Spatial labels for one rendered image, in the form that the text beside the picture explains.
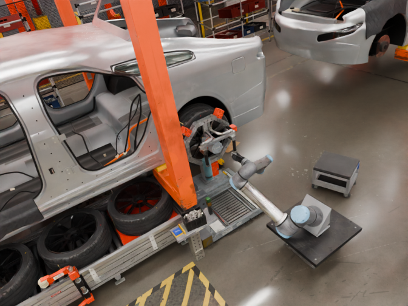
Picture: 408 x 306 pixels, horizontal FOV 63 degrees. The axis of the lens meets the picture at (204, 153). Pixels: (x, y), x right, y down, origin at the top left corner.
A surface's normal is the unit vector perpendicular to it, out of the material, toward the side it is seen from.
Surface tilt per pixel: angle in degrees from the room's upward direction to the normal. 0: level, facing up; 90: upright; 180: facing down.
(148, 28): 90
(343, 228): 0
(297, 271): 0
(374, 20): 83
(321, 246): 0
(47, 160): 88
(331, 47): 90
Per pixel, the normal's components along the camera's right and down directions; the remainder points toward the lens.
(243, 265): -0.15, -0.80
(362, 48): 0.11, 0.60
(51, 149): 0.52, 0.40
